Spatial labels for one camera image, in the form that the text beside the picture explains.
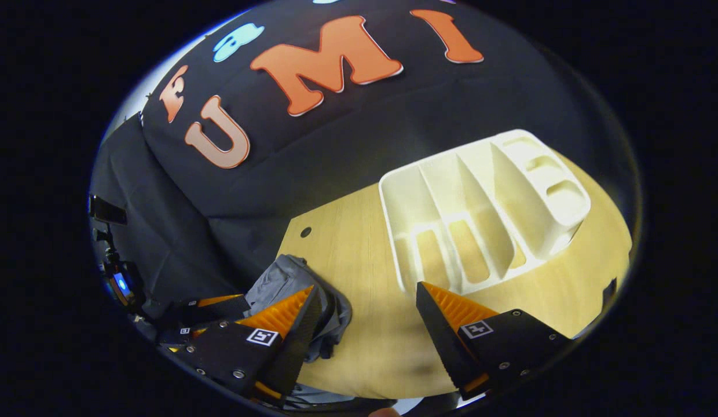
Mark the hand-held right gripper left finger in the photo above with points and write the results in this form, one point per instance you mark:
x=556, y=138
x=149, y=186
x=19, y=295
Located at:
x=298, y=341

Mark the black backdrop cloth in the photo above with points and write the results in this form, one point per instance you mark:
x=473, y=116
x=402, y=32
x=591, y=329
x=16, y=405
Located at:
x=336, y=145

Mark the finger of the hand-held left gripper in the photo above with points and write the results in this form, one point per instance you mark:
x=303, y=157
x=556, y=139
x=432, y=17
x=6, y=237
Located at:
x=188, y=313
x=179, y=339

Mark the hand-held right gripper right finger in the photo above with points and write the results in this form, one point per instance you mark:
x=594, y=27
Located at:
x=437, y=333

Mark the white bookshelf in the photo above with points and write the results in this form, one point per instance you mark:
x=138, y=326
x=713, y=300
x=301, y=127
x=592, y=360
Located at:
x=559, y=217

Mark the black table clamp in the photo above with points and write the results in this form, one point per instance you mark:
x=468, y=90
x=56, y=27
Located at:
x=609, y=291

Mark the grey schoolbag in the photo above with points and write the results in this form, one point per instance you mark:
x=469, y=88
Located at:
x=284, y=278

